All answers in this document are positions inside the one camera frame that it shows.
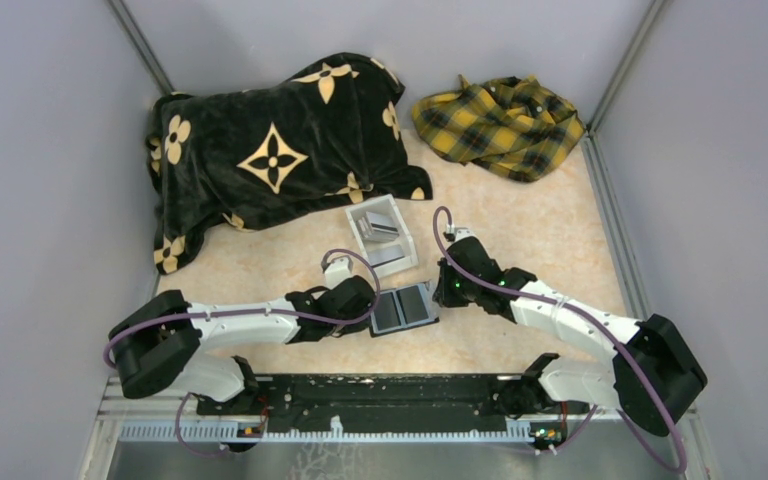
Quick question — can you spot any black leather card holder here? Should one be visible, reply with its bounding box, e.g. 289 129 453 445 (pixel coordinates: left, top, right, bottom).
368 281 440 338

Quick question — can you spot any white plastic card tray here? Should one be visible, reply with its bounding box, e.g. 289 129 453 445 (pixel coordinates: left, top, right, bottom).
345 195 419 278

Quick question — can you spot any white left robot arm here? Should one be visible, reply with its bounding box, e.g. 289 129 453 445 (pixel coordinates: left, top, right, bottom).
102 275 381 414

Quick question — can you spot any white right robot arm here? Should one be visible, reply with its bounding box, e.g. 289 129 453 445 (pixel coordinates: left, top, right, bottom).
433 230 708 437

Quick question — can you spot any yellow plaid cloth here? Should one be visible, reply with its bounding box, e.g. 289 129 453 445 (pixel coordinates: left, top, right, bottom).
411 75 586 183

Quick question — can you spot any black floral velvet blanket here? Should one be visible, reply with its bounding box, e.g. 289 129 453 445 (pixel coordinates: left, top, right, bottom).
144 52 433 275

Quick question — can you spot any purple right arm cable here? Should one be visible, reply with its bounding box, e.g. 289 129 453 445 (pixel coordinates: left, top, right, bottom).
431 205 690 475

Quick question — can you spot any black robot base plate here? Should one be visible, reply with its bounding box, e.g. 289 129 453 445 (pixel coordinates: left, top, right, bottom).
197 374 590 434

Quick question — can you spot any aluminium frame rail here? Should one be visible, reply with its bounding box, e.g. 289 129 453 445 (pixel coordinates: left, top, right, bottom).
75 372 700 480

